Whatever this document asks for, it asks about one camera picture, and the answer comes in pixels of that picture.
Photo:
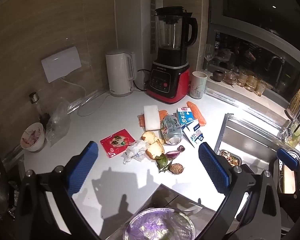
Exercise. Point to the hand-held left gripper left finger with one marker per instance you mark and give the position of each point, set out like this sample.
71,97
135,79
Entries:
82,165

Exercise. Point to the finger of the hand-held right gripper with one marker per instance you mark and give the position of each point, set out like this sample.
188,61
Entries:
297,207
287,158

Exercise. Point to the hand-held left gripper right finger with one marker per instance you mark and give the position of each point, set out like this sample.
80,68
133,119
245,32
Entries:
213,167

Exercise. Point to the brown taro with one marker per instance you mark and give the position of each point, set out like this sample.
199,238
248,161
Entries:
177,169

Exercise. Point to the chestnut shell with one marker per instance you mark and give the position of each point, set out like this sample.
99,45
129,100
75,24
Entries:
181,149

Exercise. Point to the white and blue wipes packet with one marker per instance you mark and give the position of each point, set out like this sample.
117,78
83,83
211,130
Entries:
195,135

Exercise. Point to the red snack packet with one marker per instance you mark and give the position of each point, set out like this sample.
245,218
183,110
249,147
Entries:
115,142

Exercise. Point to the purple onion piece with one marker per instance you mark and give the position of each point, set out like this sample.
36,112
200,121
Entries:
172,154

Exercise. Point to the green leaves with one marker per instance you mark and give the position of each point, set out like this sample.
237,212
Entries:
162,162

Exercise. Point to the white tissue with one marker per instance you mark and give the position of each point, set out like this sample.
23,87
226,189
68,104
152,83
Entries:
136,151

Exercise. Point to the orange mesh net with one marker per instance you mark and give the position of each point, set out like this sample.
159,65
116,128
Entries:
141,121
197,113

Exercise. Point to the aluminium drink can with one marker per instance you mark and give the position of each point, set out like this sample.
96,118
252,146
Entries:
171,130

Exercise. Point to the blue and white milk carton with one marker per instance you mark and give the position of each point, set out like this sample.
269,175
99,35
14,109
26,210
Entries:
185,117

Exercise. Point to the orange peel piece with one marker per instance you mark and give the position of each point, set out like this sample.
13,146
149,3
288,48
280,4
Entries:
148,137
156,151

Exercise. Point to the white foam block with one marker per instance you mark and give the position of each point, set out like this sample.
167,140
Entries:
152,117

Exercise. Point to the round bin with purple bag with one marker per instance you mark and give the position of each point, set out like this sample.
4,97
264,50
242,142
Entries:
152,227

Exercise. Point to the perforated steel steamer plate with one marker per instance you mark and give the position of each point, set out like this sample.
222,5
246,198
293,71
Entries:
280,166

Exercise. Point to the wooden cutting board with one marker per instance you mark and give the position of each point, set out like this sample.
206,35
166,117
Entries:
290,180

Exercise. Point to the steel sink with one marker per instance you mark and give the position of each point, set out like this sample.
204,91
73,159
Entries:
252,142

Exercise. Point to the chrome faucet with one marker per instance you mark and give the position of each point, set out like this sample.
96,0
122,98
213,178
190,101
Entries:
293,120

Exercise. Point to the clear plastic bag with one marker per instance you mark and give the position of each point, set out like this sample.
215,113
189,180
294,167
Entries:
57,125

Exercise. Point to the white bowl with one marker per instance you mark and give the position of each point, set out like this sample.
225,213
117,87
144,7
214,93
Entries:
33,143

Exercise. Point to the purple onion skins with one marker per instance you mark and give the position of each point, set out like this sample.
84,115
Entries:
32,135

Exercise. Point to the bamboo pot brush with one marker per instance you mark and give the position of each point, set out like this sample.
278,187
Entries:
297,100

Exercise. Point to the amber glass cup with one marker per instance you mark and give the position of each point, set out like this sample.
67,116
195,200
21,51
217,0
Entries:
260,88
242,78
251,83

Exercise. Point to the glass bottle with metal cap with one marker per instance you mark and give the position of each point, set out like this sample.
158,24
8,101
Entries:
34,97

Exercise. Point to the white mug with plant print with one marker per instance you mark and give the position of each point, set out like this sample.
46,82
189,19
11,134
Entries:
197,86

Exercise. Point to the dark metal pot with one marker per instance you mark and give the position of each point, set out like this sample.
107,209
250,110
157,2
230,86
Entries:
0,180

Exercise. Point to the black and red blender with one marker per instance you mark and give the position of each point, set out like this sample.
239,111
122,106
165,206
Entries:
168,82

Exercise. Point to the white electric kettle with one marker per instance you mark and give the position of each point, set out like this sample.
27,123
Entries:
117,75

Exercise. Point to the wine glass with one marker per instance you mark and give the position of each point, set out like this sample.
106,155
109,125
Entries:
209,53

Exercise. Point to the window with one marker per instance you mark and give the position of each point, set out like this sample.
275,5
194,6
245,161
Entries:
252,17

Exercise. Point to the white wall socket box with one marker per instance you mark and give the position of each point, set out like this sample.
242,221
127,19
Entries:
61,63

